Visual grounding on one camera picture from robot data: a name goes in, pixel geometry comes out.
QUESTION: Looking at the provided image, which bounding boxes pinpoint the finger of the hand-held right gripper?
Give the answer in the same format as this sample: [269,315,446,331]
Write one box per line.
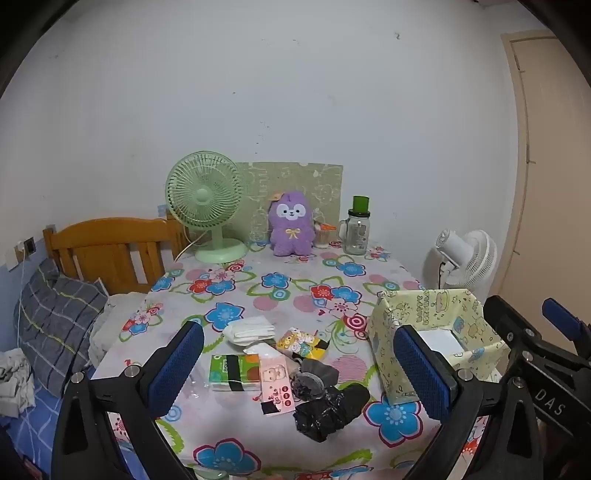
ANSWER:
[542,298,591,358]
[483,295,553,371]

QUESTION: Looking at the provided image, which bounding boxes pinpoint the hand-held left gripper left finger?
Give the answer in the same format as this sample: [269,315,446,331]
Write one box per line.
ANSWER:
[51,320,205,480]

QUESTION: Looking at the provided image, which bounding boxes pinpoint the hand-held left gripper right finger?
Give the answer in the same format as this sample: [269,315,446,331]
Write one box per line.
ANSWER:
[392,324,543,480]

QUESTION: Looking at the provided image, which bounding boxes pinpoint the white tissue pack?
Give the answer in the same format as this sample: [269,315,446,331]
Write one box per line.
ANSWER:
[418,330,465,358]

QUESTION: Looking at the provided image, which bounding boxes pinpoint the yellow-green fabric storage box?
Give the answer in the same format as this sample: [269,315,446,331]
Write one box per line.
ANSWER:
[366,288,509,407]

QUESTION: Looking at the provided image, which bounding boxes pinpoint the green tissue pack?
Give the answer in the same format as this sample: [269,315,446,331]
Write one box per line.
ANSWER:
[209,354,262,393]

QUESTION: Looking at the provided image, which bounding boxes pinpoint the white pads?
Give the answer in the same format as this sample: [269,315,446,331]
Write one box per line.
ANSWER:
[222,317,276,347]

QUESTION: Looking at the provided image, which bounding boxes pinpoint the pale pink tissue pack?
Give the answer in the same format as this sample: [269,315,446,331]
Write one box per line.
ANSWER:
[243,343,280,361]

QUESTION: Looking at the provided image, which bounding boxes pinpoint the black plastic bag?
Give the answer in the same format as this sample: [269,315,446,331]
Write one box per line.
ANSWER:
[293,384,371,444]

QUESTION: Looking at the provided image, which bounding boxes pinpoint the yellow cartoon tissue pack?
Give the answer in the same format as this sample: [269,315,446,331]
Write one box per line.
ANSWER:
[276,327,329,361]

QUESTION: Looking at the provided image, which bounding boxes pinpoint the white standing fan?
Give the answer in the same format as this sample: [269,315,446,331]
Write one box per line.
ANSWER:
[424,229,498,301]

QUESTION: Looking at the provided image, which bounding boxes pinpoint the grey plaid pillow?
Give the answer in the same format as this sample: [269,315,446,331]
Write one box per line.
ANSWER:
[14,257,109,398]

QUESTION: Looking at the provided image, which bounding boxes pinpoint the floral tablecloth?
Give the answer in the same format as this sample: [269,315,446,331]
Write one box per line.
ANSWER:
[88,240,504,480]

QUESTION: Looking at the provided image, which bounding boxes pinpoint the wooden headboard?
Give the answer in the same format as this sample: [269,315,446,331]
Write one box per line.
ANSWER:
[43,217,190,296]

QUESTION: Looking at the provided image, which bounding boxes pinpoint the glass jar with green lid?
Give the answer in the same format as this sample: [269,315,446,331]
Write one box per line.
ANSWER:
[338,195,371,256]

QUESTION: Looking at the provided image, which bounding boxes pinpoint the beige door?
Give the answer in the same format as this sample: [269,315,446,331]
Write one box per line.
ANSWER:
[501,30,591,333]

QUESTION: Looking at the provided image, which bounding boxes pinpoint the crumpled grey white cloth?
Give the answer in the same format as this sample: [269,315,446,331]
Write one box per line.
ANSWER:
[0,348,35,418]

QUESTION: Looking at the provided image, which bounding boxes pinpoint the small jar with orange lid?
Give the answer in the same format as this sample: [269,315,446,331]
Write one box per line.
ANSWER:
[313,210,338,250]

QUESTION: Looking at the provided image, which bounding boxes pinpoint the green desk fan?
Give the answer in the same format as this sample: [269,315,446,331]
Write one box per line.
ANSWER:
[165,151,250,265]

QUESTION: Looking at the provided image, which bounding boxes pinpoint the purple plush toy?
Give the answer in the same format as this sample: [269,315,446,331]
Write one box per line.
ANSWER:
[269,190,319,257]

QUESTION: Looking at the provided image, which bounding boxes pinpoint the green patterned board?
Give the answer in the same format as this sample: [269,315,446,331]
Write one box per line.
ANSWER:
[235,161,345,245]

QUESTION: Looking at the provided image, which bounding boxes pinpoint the desk fan power cable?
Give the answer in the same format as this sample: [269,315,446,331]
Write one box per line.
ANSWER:
[173,231,205,262]

